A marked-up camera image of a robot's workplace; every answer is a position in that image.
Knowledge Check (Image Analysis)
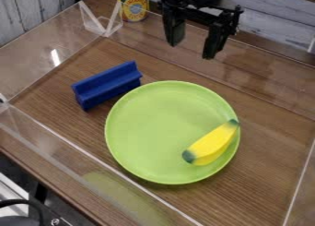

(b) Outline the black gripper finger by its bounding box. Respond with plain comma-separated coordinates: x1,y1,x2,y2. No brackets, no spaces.
163,5,185,47
201,21,230,60

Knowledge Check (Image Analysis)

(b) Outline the yellow toy banana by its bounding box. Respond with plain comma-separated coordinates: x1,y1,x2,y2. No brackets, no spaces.
181,119,240,166

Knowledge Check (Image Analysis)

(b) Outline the clear acrylic corner bracket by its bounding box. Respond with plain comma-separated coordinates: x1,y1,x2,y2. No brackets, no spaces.
79,1,123,38

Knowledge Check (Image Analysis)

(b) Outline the black cable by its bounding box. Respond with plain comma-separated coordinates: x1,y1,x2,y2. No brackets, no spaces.
0,198,48,226

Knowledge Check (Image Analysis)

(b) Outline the blue plastic block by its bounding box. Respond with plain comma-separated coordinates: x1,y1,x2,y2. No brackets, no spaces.
71,61,143,111

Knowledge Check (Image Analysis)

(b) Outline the yellow labelled tin can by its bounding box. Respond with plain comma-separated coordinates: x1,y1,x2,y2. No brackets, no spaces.
119,0,149,22

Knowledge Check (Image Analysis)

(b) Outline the green plastic plate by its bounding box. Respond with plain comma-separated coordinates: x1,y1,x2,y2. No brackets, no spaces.
104,80,242,185

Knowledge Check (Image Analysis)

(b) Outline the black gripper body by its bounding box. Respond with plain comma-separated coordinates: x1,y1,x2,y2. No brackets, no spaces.
161,0,244,35

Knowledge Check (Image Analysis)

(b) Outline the clear acrylic front wall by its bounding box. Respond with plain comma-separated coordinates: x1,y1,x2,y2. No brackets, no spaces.
0,103,203,226

